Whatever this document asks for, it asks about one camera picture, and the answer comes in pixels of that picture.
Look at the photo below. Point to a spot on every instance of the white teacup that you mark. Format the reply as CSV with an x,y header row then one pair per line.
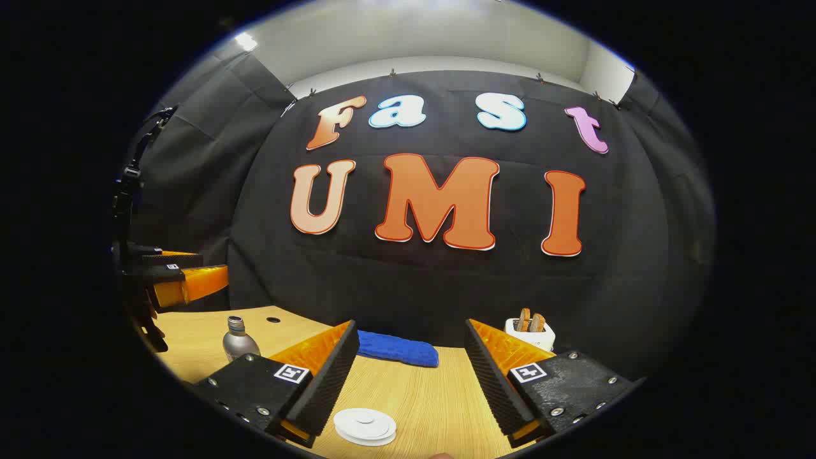
x,y
338,426

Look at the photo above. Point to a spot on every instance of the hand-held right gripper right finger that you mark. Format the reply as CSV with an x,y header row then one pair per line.
x,y
494,382

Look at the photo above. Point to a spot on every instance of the ceiling light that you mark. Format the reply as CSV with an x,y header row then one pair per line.
x,y
246,41

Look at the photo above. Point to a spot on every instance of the white toaster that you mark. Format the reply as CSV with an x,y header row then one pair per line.
x,y
532,339

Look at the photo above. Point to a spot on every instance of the black backdrop cloth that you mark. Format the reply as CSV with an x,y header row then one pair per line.
x,y
414,287

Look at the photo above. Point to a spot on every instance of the white saucer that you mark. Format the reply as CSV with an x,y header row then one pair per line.
x,y
370,444

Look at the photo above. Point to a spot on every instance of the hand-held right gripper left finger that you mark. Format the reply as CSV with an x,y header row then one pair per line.
x,y
325,382

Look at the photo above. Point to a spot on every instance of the blue towel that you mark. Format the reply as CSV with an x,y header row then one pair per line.
x,y
395,349

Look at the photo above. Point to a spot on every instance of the silver water bottle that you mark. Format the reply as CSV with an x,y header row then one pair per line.
x,y
239,347

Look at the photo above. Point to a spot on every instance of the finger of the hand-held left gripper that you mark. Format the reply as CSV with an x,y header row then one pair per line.
x,y
172,260
191,285

